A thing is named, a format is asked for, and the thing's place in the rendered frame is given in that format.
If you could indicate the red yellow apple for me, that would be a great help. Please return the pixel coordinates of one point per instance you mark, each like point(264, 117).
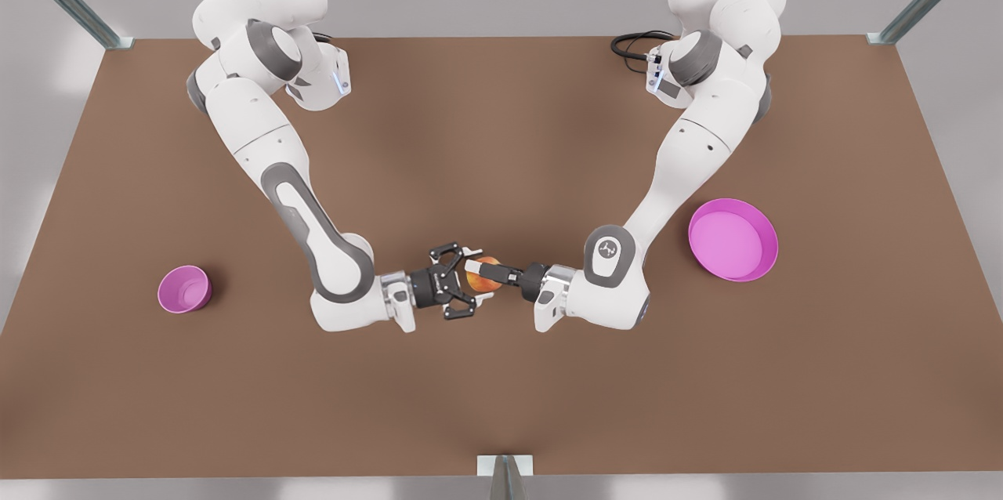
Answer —
point(484, 280)

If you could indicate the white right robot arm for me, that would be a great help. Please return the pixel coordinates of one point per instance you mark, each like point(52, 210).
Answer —
point(258, 132)

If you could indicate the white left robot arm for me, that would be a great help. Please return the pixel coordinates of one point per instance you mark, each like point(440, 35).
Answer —
point(697, 139)

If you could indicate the pink plate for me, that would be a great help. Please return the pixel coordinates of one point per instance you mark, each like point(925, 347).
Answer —
point(729, 241)

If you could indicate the small pink bowl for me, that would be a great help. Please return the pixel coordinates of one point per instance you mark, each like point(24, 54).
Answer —
point(183, 290)

